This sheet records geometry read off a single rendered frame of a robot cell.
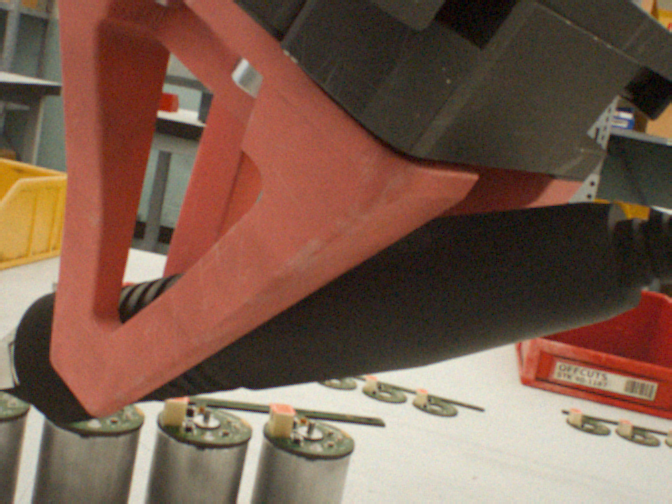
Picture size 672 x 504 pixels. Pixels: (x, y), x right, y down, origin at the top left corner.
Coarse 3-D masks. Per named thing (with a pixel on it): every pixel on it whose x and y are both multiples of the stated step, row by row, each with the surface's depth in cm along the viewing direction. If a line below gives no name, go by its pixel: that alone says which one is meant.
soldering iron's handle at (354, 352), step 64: (384, 256) 13; (448, 256) 12; (512, 256) 12; (576, 256) 12; (640, 256) 12; (128, 320) 15; (320, 320) 13; (384, 320) 13; (448, 320) 12; (512, 320) 12; (576, 320) 12; (64, 384) 16; (192, 384) 15; (256, 384) 14
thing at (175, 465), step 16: (160, 432) 24; (160, 448) 23; (176, 448) 23; (192, 448) 23; (208, 448) 23; (224, 448) 23; (240, 448) 24; (160, 464) 23; (176, 464) 23; (192, 464) 23; (208, 464) 23; (224, 464) 23; (240, 464) 24; (160, 480) 23; (176, 480) 23; (192, 480) 23; (208, 480) 23; (224, 480) 23; (240, 480) 24; (144, 496) 24; (160, 496) 23; (176, 496) 23; (192, 496) 23; (208, 496) 23; (224, 496) 24
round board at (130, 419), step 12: (132, 408) 24; (48, 420) 23; (108, 420) 23; (120, 420) 23; (132, 420) 23; (144, 420) 24; (84, 432) 22; (96, 432) 22; (108, 432) 22; (120, 432) 23; (132, 432) 23
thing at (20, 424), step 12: (24, 420) 23; (0, 432) 22; (12, 432) 22; (24, 432) 23; (0, 444) 22; (12, 444) 22; (0, 456) 22; (12, 456) 23; (0, 468) 22; (12, 468) 23; (0, 480) 22; (12, 480) 23; (0, 492) 23; (12, 492) 23
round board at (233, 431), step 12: (192, 408) 25; (156, 420) 24; (228, 420) 24; (240, 420) 25; (168, 432) 23; (180, 432) 23; (192, 432) 23; (204, 432) 24; (216, 432) 24; (228, 432) 24; (240, 432) 24; (252, 432) 24; (192, 444) 23; (204, 444) 23; (216, 444) 23; (228, 444) 23; (240, 444) 23
